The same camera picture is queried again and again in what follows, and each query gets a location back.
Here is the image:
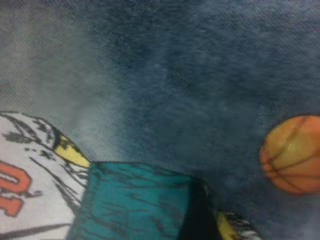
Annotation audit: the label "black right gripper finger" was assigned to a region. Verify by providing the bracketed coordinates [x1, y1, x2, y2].
[176, 182, 223, 240]

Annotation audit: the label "blue denim pants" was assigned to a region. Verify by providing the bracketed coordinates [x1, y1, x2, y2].
[0, 0, 320, 240]

